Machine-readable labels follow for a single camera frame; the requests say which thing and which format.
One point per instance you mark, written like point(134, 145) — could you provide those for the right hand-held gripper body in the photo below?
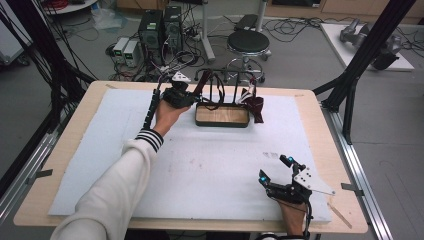
point(308, 180)

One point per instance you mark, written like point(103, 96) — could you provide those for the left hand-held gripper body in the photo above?
point(178, 95)

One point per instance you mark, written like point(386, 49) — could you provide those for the dark brown bow tie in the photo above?
point(205, 81)

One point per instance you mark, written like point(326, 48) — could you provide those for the black rack with wooden tray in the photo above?
point(222, 115)

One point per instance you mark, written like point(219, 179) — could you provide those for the red striped bow tie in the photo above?
point(255, 103)

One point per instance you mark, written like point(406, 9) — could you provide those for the person's left hand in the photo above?
point(168, 116)

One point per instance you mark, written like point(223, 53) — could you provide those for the person's right hand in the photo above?
point(293, 216)

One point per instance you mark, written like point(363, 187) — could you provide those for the wooden table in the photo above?
point(320, 133)

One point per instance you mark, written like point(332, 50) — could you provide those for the thin wooden stick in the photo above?
point(340, 215)

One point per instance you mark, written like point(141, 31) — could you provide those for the white foam mat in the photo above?
point(206, 166)

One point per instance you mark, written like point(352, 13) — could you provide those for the white power supply box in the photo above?
point(132, 53)
point(120, 48)

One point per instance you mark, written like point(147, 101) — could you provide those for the grey table leg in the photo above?
point(207, 36)

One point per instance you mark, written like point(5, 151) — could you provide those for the large black computer tower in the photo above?
point(150, 33)

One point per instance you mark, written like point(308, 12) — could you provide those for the small black computer tower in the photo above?
point(173, 26)

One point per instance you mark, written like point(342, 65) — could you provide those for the black round stool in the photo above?
point(248, 41)

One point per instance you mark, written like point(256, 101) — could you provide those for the black flat device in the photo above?
point(246, 22)

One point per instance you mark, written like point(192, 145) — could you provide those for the white floor board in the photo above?
point(333, 36)

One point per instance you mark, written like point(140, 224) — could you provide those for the metal clamp bracket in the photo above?
point(351, 188)
point(40, 175)

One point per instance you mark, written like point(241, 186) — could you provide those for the aluminium rail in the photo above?
point(353, 156)
point(30, 160)

